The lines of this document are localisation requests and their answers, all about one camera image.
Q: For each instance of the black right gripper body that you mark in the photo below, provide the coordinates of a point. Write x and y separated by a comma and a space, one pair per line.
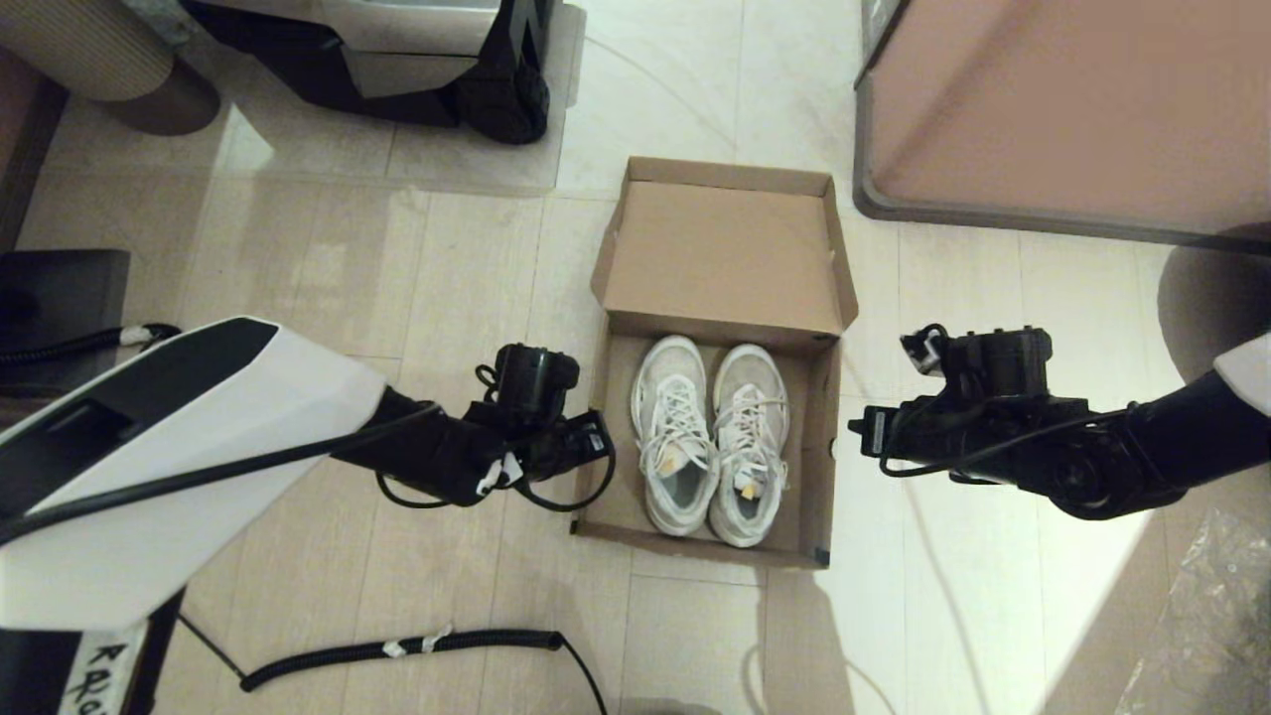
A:
943, 432

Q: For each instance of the black corrugated conduit with plug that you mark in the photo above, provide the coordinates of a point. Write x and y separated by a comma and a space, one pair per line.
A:
60, 348

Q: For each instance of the cardboard shoe box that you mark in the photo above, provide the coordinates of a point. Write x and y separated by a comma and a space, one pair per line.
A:
725, 258

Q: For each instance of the dark brown wooden furniture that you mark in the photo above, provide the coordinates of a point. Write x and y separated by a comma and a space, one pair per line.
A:
25, 139

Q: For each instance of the long black corrugated conduit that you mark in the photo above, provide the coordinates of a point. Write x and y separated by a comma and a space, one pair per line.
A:
397, 650

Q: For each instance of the clear crinkled plastic sheet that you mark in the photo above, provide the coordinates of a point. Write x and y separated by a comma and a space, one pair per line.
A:
1221, 616

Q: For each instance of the beige ribbed cylinder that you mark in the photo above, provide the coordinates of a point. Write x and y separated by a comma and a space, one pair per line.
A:
79, 50

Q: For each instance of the pink cabinet with grey frame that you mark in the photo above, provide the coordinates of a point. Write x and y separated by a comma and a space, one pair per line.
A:
1072, 99

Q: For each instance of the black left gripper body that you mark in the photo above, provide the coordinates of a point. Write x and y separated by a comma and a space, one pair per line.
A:
556, 452

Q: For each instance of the grey crumpled bag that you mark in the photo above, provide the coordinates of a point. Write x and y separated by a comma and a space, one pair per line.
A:
159, 20

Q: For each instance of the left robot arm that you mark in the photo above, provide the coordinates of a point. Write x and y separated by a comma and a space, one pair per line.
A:
199, 467

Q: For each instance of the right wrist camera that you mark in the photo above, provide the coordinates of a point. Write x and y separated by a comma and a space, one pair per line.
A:
928, 348

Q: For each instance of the black and silver mobile robot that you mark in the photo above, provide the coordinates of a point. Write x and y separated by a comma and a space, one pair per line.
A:
496, 99

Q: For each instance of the white lace-up sneaker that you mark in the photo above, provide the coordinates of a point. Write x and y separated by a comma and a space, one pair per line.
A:
752, 387
673, 377

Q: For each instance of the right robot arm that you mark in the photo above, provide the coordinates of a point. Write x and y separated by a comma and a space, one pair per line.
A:
1112, 467

